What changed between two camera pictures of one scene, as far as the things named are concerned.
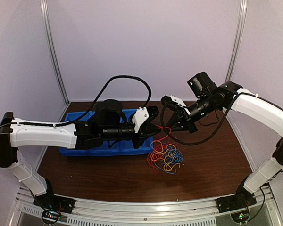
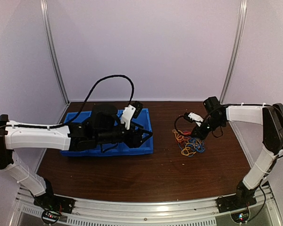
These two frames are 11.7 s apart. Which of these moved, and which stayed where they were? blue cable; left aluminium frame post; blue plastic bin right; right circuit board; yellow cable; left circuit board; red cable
Moved: yellow cable; red cable; blue cable
Stayed: left aluminium frame post; left circuit board; blue plastic bin right; right circuit board
